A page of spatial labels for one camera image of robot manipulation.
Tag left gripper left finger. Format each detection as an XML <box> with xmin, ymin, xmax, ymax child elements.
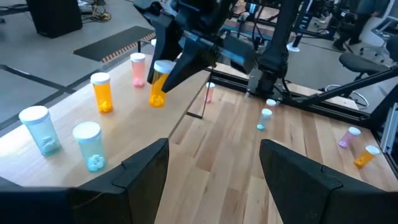
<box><xmin>0</xmin><ymin>138</ymin><xmax>170</xmax><ymax>224</ymax></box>

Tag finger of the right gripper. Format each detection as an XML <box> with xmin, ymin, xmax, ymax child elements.
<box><xmin>162</xmin><ymin>40</ymin><xmax>218</xmax><ymax>93</ymax></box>
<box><xmin>147</xmin><ymin>15</ymin><xmax>183</xmax><ymax>84</ymax></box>

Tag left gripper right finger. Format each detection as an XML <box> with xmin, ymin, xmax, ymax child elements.
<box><xmin>259</xmin><ymin>139</ymin><xmax>398</xmax><ymax>224</ymax></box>

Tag orange pill bottle white cap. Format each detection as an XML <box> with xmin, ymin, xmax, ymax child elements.
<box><xmin>353</xmin><ymin>144</ymin><xmax>381</xmax><ymax>169</ymax></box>
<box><xmin>148</xmin><ymin>59</ymin><xmax>177</xmax><ymax>109</ymax></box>
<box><xmin>90</xmin><ymin>72</ymin><xmax>114</xmax><ymax>114</ymax></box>

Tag teal pill bottle white cap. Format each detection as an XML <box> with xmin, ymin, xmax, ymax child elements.
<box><xmin>256</xmin><ymin>108</ymin><xmax>273</xmax><ymax>131</ymax></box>
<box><xmin>18</xmin><ymin>105</ymin><xmax>62</xmax><ymax>157</ymax></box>
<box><xmin>72</xmin><ymin>121</ymin><xmax>107</xmax><ymax>173</ymax></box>

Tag wooden shelf black legs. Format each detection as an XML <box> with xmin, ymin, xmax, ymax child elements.
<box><xmin>0</xmin><ymin>39</ymin><xmax>215</xmax><ymax>189</ymax></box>

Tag black hazard-striped floor mat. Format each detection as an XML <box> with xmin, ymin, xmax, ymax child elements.
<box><xmin>73</xmin><ymin>25</ymin><xmax>156</xmax><ymax>63</ymax></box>

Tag black cabinet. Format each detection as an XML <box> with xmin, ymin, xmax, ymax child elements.
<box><xmin>26</xmin><ymin>0</ymin><xmax>83</xmax><ymax>39</ymax></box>

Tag black office chair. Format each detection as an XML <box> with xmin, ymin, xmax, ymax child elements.
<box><xmin>338</xmin><ymin>34</ymin><xmax>398</xmax><ymax>82</ymax></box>

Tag person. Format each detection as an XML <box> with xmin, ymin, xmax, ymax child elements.
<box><xmin>332</xmin><ymin>0</ymin><xmax>389</xmax><ymax>52</ymax></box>

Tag blue metal frame table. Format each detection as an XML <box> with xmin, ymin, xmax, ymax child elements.
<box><xmin>223</xmin><ymin>6</ymin><xmax>315</xmax><ymax>41</ymax></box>

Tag silver metal bracket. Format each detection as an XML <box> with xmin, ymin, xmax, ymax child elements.
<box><xmin>381</xmin><ymin>102</ymin><xmax>398</xmax><ymax>153</ymax></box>

